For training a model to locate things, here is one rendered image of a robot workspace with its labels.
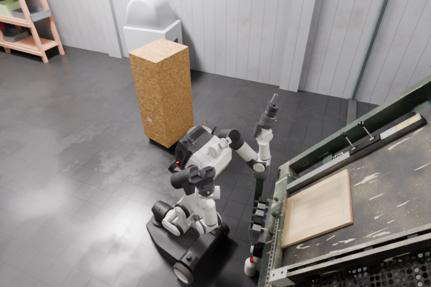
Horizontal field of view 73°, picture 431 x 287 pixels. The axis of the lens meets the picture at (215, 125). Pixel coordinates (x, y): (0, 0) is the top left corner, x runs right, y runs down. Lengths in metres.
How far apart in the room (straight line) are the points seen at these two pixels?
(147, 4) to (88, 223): 3.08
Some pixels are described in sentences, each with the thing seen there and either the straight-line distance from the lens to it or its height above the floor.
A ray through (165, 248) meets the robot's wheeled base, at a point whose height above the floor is 0.17.
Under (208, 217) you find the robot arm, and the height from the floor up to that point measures 1.25.
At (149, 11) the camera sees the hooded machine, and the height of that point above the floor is 1.22.
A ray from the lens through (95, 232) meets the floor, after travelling 3.23.
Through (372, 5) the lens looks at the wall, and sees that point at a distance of 4.59.
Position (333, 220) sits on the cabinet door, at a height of 1.20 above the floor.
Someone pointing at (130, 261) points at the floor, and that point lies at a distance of 2.97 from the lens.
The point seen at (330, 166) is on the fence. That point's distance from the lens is 2.00.
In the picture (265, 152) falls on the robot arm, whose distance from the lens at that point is 1.92.
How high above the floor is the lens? 2.56
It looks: 38 degrees down
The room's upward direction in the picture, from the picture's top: straight up
